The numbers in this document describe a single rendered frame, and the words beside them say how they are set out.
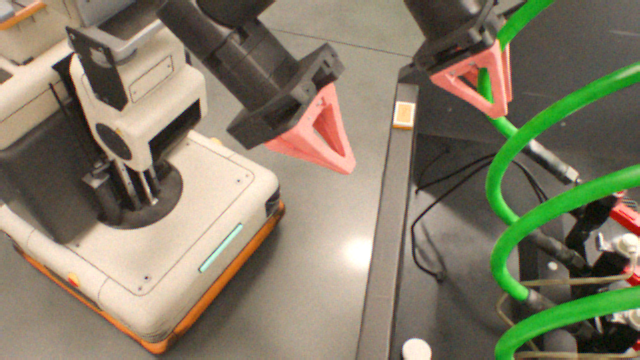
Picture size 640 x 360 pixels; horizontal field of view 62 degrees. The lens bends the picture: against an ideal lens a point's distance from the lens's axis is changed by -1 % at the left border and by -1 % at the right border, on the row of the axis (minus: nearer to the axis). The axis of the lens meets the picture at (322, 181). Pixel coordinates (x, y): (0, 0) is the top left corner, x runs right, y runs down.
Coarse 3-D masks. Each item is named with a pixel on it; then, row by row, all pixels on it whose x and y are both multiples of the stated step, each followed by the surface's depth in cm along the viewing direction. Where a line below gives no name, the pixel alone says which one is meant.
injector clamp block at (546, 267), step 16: (544, 224) 71; (560, 224) 71; (576, 224) 73; (608, 224) 71; (560, 240) 70; (592, 240) 70; (528, 256) 72; (544, 256) 68; (592, 256) 68; (528, 272) 71; (544, 272) 67; (560, 272) 67; (576, 272) 71; (544, 288) 65; (560, 288) 65; (576, 288) 70; (560, 304) 64; (592, 320) 63; (544, 336) 61; (560, 336) 61; (576, 352) 60
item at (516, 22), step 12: (528, 0) 45; (540, 0) 44; (552, 0) 44; (516, 12) 46; (528, 12) 45; (504, 24) 47; (516, 24) 46; (504, 36) 47; (504, 48) 49; (480, 72) 51; (480, 84) 52; (492, 96) 53; (492, 120) 55; (504, 120) 55; (504, 132) 56
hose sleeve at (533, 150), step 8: (528, 144) 57; (536, 144) 57; (528, 152) 57; (536, 152) 57; (544, 152) 58; (536, 160) 58; (544, 160) 58; (552, 160) 58; (560, 160) 59; (544, 168) 59; (552, 168) 59; (560, 168) 59
